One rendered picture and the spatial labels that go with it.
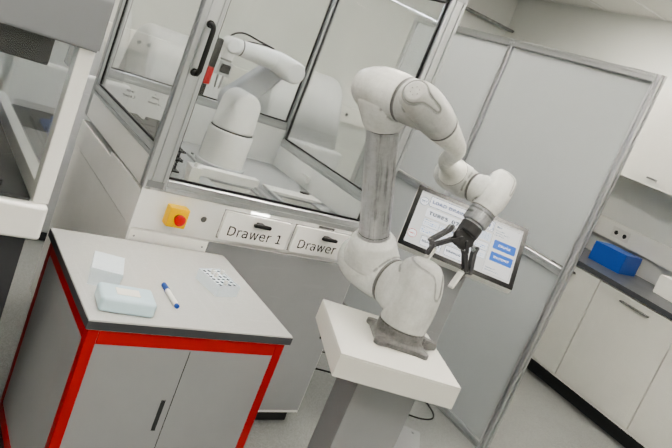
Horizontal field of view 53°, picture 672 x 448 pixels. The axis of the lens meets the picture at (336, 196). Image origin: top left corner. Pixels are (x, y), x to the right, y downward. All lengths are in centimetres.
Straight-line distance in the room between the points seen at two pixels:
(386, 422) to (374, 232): 59
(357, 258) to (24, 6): 118
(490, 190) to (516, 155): 160
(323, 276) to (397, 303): 79
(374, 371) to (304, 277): 90
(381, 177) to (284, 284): 89
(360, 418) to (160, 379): 63
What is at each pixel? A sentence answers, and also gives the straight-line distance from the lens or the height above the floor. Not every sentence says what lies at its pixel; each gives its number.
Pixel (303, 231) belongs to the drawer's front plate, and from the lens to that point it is 267.
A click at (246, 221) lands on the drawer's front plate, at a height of 90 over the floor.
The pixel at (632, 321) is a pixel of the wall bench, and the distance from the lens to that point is 480.
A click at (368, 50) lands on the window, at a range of 261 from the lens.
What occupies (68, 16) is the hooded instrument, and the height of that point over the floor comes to 143.
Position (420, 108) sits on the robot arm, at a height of 154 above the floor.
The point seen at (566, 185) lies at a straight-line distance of 361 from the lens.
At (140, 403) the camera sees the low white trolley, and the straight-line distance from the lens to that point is 204.
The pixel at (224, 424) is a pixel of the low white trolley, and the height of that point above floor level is 44.
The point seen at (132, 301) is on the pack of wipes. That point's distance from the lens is 188.
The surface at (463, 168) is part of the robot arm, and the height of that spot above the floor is 140.
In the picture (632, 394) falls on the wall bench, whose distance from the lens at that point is 478.
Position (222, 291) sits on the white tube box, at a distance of 219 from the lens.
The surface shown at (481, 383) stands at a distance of 381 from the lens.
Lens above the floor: 159
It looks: 11 degrees down
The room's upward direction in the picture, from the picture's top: 22 degrees clockwise
